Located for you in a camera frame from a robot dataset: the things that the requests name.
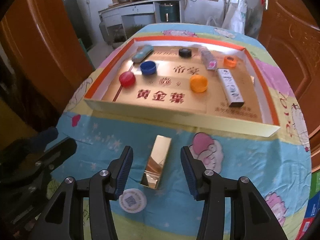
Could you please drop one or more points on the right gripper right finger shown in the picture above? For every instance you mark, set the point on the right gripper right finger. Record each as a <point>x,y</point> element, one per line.
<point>251,217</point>

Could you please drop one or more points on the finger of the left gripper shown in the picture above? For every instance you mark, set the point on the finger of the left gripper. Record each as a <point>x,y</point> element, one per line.
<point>46,136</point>

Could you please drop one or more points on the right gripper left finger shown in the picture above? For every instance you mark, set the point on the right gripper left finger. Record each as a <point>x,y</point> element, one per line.
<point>63,218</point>

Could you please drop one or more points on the white QR code cap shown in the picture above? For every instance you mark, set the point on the white QR code cap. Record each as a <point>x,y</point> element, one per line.
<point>133,201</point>

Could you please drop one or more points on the red bottle cap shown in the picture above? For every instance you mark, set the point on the red bottle cap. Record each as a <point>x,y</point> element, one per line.
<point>127,79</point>

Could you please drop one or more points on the gold rectangular lighter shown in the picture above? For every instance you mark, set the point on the gold rectangular lighter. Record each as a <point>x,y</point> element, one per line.
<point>155,164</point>

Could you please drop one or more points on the white hello kitty lighter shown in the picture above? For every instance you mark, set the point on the white hello kitty lighter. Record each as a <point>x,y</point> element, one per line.
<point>230,88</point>

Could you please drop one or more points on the blue bottle cap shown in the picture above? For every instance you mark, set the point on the blue bottle cap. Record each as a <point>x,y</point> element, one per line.
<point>148,68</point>

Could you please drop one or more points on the teal floral lighter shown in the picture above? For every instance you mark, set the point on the teal floral lighter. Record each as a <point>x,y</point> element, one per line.
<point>142,54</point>

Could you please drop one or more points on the large orange bottle cap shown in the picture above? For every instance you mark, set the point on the large orange bottle cap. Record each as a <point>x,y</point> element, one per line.
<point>198,83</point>

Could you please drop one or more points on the small orange bottle cap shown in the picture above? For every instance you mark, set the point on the small orange bottle cap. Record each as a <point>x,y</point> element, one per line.
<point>230,61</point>

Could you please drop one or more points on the clear glitter lighter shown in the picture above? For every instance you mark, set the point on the clear glitter lighter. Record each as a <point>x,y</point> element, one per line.
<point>208,59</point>

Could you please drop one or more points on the black bottle cap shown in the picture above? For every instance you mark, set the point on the black bottle cap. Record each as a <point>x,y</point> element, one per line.
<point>185,53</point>

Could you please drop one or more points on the left wooden door panel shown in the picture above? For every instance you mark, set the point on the left wooden door panel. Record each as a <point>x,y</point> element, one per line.
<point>43,62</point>

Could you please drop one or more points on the cartoon sheep tablecloth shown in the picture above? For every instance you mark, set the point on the cartoon sheep tablecloth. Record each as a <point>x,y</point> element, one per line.
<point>279,167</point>

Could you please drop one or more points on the orange rimmed cardboard tray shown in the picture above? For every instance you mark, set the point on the orange rimmed cardboard tray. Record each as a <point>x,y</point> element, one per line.
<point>166,96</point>

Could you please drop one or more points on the white kitchen counter cabinet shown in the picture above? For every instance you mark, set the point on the white kitchen counter cabinet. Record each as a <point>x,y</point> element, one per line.
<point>121,21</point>

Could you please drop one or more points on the green air fryer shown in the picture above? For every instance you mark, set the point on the green air fryer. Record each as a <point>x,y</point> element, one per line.
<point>169,12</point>

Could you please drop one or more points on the open wooden door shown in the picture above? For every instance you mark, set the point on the open wooden door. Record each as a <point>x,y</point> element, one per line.
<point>291,36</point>

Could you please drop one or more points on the white plastic sack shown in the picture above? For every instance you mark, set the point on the white plastic sack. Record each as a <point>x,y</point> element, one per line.
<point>235,17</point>

